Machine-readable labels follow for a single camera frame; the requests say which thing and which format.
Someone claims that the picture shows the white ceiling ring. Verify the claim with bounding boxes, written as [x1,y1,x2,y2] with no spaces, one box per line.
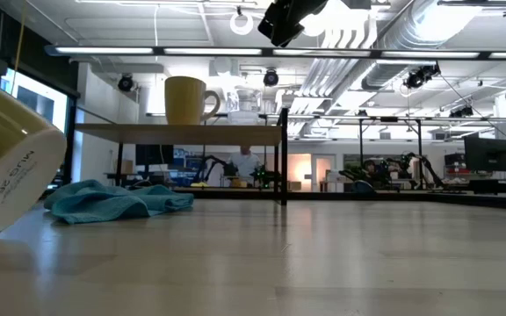
[228,10,255,37]

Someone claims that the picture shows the teal cloth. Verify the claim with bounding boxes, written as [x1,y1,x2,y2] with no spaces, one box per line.
[43,178,195,226]

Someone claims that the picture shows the black metal table frame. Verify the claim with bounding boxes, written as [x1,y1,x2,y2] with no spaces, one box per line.
[173,187,506,212]

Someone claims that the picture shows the round black ceiling camera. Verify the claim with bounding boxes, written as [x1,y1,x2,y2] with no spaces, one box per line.
[263,68,280,88]
[117,73,135,94]

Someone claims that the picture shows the wooden shelf with black legs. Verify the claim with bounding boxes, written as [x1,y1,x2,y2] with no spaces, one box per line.
[65,106,290,207]

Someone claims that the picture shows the small black ceiling spotlight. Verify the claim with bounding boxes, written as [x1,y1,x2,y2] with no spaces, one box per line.
[449,105,475,119]

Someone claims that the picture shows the black computer monitor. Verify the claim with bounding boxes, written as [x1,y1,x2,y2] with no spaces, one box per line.
[463,136,506,174]

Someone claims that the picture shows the person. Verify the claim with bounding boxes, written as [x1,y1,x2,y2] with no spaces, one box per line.
[228,146,264,189]

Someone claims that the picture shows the large yellow mug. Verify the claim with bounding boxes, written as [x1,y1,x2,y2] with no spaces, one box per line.
[0,69,68,244]

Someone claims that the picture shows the black ceiling spotlight cluster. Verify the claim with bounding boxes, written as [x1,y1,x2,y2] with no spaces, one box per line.
[403,62,442,90]

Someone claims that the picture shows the small yellow mug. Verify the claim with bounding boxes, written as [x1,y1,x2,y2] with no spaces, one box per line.
[163,75,222,126]

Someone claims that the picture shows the clear plastic jug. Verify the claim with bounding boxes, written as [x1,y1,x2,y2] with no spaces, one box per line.
[226,84,264,126]

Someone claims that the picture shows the blue round object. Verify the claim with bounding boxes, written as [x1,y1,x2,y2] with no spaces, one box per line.
[351,179,375,195]

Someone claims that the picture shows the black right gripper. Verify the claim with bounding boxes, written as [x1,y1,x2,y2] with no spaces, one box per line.
[257,0,329,49]

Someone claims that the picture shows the black stand frame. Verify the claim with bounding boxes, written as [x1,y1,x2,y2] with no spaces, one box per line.
[357,115,424,193]

